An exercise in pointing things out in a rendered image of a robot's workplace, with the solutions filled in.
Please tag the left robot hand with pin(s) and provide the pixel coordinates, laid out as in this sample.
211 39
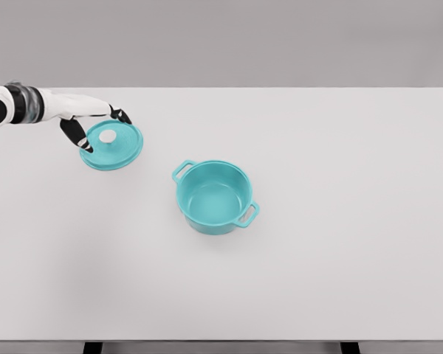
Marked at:
82 105

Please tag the turquoise pot lid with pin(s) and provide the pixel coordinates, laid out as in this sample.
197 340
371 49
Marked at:
120 145

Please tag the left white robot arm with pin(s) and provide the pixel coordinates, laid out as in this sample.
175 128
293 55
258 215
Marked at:
18 105

